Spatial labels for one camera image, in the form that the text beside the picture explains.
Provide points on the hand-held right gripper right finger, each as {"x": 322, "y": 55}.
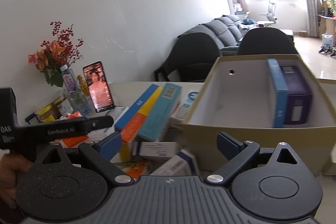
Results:
{"x": 227, "y": 145}

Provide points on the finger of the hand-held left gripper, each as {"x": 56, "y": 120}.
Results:
{"x": 101, "y": 122}

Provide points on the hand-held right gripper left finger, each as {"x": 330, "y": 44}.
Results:
{"x": 110, "y": 146}

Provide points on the green orange medicine box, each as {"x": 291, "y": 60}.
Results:
{"x": 136, "y": 169}

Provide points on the white blue strawberry medicine box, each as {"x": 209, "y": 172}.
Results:
{"x": 157, "y": 149}
{"x": 176, "y": 165}

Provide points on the khaki cardboard storage box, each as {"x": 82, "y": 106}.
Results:
{"x": 236, "y": 92}

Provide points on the white medicine box blue logo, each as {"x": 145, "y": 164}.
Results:
{"x": 183, "y": 108}

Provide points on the teal white medicine box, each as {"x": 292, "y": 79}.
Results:
{"x": 157, "y": 113}

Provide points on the purple medicine box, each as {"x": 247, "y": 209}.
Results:
{"x": 296, "y": 98}

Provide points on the white marble desktop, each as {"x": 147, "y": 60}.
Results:
{"x": 126, "y": 90}

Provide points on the person's left hand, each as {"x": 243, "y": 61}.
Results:
{"x": 14, "y": 165}

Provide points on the dark blue clip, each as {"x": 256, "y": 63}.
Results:
{"x": 30, "y": 119}

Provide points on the black smartphone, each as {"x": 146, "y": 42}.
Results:
{"x": 98, "y": 87}

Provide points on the orange white packet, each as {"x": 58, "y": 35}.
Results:
{"x": 72, "y": 142}

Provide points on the yellow lid jar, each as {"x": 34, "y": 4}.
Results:
{"x": 47, "y": 113}

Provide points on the small amber bottle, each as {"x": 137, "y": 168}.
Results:
{"x": 84, "y": 86}

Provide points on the plastic water bottle purple label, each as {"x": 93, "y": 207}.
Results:
{"x": 69, "y": 83}

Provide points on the orange red flower bouquet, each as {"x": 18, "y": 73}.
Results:
{"x": 56, "y": 50}

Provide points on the black chair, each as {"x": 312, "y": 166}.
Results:
{"x": 194, "y": 53}
{"x": 265, "y": 41}

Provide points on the grey sofa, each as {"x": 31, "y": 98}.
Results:
{"x": 225, "y": 29}

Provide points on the black tripod stands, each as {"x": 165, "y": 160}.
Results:
{"x": 326, "y": 50}

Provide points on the white office chair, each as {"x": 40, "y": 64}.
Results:
{"x": 271, "y": 10}

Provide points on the wooden desk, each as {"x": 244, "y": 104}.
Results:
{"x": 326, "y": 24}

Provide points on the green potted plant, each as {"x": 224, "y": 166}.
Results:
{"x": 332, "y": 5}

